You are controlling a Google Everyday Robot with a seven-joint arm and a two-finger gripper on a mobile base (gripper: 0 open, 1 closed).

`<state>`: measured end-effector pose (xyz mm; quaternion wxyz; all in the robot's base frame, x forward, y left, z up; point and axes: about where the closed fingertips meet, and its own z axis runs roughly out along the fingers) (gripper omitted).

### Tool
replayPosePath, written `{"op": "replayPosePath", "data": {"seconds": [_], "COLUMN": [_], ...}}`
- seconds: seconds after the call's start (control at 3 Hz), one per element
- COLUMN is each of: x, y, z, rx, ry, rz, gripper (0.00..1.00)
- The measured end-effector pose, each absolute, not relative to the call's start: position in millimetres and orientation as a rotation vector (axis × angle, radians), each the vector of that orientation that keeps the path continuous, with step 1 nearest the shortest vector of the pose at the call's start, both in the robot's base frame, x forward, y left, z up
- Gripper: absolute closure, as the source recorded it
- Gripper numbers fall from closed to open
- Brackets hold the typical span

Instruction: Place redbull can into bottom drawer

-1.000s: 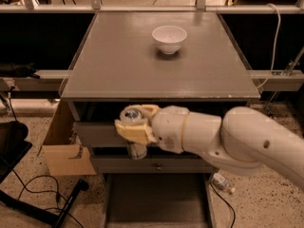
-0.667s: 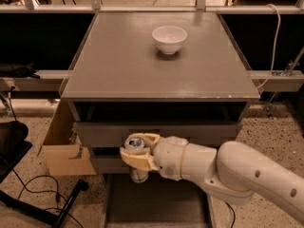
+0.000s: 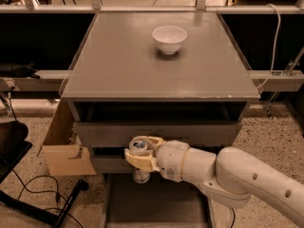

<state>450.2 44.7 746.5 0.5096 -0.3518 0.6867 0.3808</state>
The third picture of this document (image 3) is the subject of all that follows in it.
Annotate cardboard box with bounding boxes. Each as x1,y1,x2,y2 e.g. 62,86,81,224
42,101,96,176

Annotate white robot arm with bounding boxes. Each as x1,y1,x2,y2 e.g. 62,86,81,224
124,136,304,228

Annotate white cable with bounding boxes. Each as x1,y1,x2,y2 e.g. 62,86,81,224
256,3,283,90

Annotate black stand with cable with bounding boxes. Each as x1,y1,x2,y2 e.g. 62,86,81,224
0,121,90,228

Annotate white ceramic bowl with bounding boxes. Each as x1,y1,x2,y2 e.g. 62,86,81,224
152,26,187,55

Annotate grey drawer cabinet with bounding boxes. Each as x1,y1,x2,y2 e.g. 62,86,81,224
60,10,261,176

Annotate grey drawer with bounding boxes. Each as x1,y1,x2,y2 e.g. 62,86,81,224
101,174,216,228
74,102,245,147
89,146,226,175

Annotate silver blue redbull can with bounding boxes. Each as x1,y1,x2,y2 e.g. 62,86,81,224
129,137,150,183

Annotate grey bottom drawer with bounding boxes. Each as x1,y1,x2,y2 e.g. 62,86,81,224
101,174,216,228

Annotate black floor cable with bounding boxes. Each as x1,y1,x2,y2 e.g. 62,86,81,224
229,207,237,228

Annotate grey top drawer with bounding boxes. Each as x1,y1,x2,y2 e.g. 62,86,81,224
74,102,245,147

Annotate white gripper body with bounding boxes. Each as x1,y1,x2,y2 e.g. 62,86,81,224
156,141,190,182

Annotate metal frame rail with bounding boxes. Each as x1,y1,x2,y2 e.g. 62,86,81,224
0,0,304,15

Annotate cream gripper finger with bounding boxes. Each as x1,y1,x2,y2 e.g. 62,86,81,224
132,136,165,152
124,149,160,173

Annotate grey middle drawer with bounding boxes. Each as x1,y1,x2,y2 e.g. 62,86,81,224
89,146,226,175

